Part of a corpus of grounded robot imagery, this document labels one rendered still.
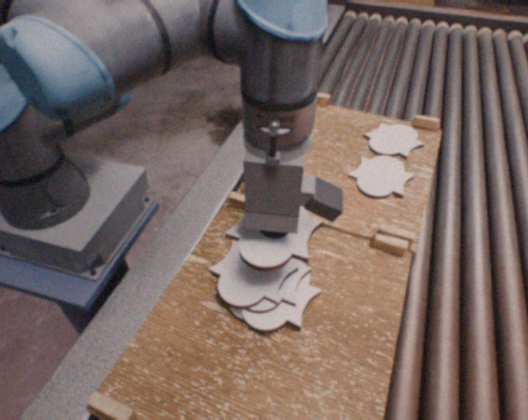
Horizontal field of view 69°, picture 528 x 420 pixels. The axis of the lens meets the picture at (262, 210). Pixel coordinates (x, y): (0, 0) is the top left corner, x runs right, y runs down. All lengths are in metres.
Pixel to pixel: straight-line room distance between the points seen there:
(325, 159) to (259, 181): 0.46
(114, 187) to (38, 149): 0.16
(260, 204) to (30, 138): 0.38
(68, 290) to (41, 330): 1.10
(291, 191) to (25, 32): 0.26
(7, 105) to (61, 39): 0.33
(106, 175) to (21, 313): 1.22
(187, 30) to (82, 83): 0.11
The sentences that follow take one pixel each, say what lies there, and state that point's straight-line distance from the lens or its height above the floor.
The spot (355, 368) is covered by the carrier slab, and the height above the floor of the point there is 0.94.
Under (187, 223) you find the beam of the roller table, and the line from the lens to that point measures 0.74.
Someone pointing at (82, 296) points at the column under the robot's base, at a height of 0.87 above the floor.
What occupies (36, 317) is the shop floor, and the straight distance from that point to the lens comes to 1.91.
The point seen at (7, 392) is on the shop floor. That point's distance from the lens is 1.80.
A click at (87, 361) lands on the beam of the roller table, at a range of 0.64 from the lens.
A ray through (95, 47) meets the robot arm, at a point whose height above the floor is 1.34.
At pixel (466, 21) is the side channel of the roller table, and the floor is 0.93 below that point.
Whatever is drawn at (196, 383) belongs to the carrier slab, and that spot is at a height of 0.94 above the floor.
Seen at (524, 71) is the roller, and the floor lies 0.92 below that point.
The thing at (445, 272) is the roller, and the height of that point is 0.92.
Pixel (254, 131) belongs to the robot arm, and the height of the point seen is 1.24.
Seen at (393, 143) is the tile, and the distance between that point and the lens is 0.92.
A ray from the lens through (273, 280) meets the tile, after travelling 0.57.
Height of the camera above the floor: 1.45
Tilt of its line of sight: 45 degrees down
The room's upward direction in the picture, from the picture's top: straight up
